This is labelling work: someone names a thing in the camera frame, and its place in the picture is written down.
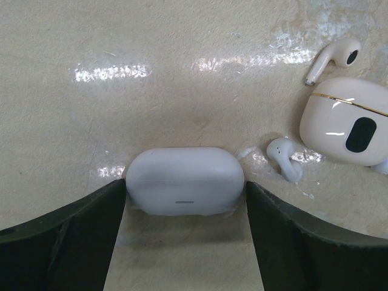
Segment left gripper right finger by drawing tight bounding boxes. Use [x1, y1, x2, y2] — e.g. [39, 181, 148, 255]
[246, 182, 387, 290]

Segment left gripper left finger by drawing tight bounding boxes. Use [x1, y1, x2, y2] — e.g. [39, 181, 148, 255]
[1, 179, 126, 290]

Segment beige earbud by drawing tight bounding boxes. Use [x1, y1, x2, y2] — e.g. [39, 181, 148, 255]
[304, 38, 362, 86]

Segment beige earbud case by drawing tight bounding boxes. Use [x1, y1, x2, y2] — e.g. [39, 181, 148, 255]
[299, 77, 387, 166]

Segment white earbud charging case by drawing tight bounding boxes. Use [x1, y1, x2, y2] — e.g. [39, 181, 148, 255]
[125, 147, 244, 216]

